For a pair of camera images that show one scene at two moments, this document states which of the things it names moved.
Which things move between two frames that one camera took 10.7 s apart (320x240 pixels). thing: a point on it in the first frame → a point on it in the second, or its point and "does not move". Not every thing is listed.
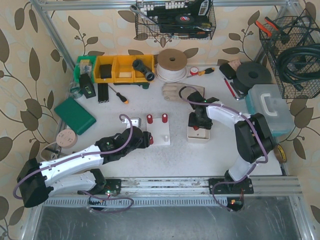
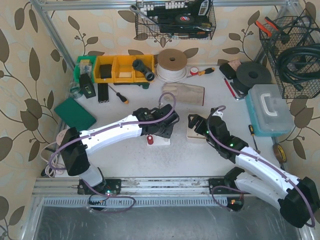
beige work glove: [178, 92] does not move
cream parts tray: [200, 135] does not move
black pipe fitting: [149, 75] does not move
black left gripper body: [145, 139] → [169, 124]
